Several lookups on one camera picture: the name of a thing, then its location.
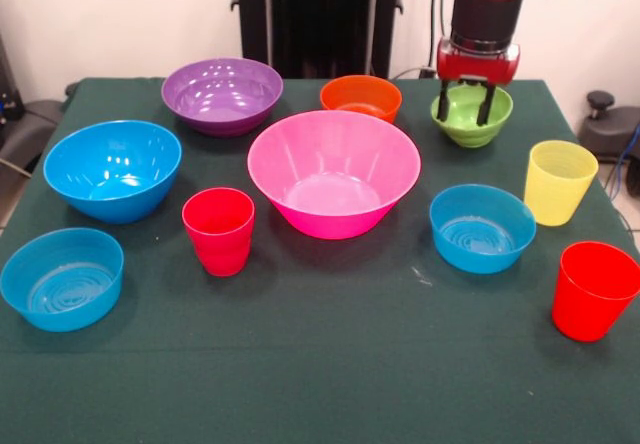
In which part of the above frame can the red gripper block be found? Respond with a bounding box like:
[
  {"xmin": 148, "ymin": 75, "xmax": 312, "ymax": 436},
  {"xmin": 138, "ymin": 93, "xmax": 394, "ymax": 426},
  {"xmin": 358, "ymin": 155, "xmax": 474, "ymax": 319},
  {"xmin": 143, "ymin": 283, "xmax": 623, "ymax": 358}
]
[{"xmin": 436, "ymin": 37, "xmax": 521, "ymax": 126}]

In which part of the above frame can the green bowl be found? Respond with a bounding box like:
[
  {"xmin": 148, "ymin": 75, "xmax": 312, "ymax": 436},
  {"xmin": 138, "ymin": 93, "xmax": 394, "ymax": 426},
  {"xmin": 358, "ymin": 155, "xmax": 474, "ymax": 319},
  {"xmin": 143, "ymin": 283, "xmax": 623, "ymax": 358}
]
[{"xmin": 430, "ymin": 83, "xmax": 515, "ymax": 149}]

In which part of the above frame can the large pink bowl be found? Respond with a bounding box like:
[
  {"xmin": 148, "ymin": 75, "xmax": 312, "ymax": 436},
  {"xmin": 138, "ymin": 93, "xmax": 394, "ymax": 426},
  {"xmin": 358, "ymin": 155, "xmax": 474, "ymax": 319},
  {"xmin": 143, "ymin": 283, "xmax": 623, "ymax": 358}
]
[{"xmin": 246, "ymin": 109, "xmax": 422, "ymax": 241}]

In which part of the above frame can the orange bowl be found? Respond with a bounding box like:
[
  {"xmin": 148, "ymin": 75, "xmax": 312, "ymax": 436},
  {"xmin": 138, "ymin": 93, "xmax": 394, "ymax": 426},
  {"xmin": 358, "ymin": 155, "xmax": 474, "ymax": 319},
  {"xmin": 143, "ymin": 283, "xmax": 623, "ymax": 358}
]
[{"xmin": 319, "ymin": 74, "xmax": 403, "ymax": 125}]

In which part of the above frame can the yellow cup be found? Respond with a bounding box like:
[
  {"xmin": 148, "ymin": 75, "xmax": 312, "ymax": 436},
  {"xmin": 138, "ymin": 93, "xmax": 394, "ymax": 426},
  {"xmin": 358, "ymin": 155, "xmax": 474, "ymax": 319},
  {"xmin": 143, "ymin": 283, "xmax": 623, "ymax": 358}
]
[{"xmin": 523, "ymin": 139, "xmax": 600, "ymax": 228}]

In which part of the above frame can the small blue bowl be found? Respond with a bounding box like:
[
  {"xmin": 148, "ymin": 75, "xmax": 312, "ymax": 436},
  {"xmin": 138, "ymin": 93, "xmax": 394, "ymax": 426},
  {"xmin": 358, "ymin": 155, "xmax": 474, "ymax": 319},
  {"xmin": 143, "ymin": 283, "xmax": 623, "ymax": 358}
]
[
  {"xmin": 429, "ymin": 184, "xmax": 537, "ymax": 275},
  {"xmin": 0, "ymin": 227, "xmax": 125, "ymax": 334}
]

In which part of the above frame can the dark grey stand base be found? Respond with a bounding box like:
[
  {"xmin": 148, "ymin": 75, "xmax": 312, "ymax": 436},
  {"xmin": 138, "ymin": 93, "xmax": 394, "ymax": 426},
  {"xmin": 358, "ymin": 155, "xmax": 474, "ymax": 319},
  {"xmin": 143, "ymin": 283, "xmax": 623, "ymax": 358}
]
[
  {"xmin": 0, "ymin": 98, "xmax": 64, "ymax": 175},
  {"xmin": 578, "ymin": 90, "xmax": 640, "ymax": 163}
]

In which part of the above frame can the red cup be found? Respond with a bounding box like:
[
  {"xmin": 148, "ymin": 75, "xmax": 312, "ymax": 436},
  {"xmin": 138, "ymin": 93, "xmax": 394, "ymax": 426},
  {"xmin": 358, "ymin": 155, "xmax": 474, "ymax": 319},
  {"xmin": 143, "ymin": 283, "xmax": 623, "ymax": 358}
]
[{"xmin": 551, "ymin": 241, "xmax": 640, "ymax": 343}]

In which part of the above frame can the purple bowl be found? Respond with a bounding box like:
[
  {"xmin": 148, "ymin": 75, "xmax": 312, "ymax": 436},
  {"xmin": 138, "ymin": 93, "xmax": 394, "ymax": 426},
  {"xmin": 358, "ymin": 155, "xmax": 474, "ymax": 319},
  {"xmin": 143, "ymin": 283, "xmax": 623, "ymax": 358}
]
[{"xmin": 160, "ymin": 57, "xmax": 285, "ymax": 139}]

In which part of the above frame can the crimson cup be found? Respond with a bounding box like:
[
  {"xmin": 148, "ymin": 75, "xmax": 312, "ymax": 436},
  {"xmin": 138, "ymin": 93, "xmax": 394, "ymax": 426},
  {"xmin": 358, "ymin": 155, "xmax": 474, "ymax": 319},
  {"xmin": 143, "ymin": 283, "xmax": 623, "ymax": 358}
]
[{"xmin": 181, "ymin": 187, "xmax": 256, "ymax": 278}]

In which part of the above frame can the dark green tablecloth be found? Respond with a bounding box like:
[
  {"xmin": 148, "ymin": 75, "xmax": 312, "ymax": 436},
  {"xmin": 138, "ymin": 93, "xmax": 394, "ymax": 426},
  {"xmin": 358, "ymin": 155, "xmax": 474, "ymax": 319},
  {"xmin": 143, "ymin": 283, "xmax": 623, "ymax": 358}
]
[{"xmin": 0, "ymin": 76, "xmax": 640, "ymax": 444}]

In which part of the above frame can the large blue bowl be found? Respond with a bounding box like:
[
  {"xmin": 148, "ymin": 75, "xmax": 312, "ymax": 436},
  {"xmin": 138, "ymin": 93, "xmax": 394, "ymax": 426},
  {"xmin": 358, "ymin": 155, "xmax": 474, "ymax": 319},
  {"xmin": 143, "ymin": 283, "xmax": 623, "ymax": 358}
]
[{"xmin": 42, "ymin": 119, "xmax": 183, "ymax": 225}]

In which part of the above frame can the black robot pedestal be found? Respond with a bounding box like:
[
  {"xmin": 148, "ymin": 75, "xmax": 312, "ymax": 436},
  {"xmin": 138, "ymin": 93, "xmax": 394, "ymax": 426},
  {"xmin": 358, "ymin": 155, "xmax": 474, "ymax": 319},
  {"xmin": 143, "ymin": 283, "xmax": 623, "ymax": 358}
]
[{"xmin": 230, "ymin": 0, "xmax": 405, "ymax": 79}]

